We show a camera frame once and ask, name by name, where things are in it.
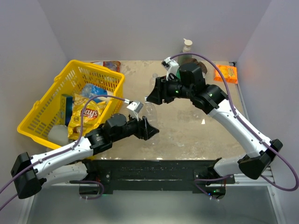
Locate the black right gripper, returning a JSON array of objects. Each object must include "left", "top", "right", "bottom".
[{"left": 147, "top": 74, "right": 194, "bottom": 105}]

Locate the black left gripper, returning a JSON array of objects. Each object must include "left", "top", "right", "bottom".
[{"left": 112, "top": 111, "right": 159, "bottom": 142}]

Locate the clear plastic bottle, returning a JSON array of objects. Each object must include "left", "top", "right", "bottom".
[
  {"left": 143, "top": 100, "right": 159, "bottom": 147},
  {"left": 149, "top": 73, "right": 158, "bottom": 90}
]

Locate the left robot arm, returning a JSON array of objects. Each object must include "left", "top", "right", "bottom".
[{"left": 11, "top": 113, "right": 159, "bottom": 199}]

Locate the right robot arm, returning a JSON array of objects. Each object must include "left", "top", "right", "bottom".
[{"left": 147, "top": 60, "right": 283, "bottom": 183}]

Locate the green soap pump bottle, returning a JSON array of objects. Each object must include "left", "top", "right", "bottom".
[{"left": 178, "top": 38, "right": 192, "bottom": 65}]

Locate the red snack bag behind basket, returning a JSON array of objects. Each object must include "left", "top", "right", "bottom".
[{"left": 91, "top": 61, "right": 121, "bottom": 72}]

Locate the yellow Lays chips bag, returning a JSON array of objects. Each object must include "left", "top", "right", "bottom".
[{"left": 68, "top": 94, "right": 106, "bottom": 140}]

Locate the orange candy box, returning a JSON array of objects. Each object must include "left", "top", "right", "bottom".
[{"left": 216, "top": 64, "right": 238, "bottom": 84}]

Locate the blue white plastic package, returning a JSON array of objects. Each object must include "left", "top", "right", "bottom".
[{"left": 80, "top": 84, "right": 114, "bottom": 103}]

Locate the yellow plastic shopping basket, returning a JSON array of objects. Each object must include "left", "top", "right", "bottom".
[{"left": 17, "top": 60, "right": 125, "bottom": 149}]

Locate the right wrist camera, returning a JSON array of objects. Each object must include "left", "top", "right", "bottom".
[{"left": 161, "top": 57, "right": 179, "bottom": 81}]

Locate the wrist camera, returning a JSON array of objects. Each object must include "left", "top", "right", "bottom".
[
  {"left": 127, "top": 101, "right": 143, "bottom": 121},
  {"left": 161, "top": 57, "right": 179, "bottom": 81}
]

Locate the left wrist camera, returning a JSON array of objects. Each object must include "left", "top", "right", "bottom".
[{"left": 127, "top": 101, "right": 143, "bottom": 121}]

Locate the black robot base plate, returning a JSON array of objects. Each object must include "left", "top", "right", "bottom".
[{"left": 79, "top": 160, "right": 235, "bottom": 199}]

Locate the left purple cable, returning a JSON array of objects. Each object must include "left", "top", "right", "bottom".
[{"left": 0, "top": 94, "right": 130, "bottom": 210}]

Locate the aluminium frame rail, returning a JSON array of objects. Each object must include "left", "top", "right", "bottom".
[{"left": 233, "top": 174, "right": 287, "bottom": 224}]

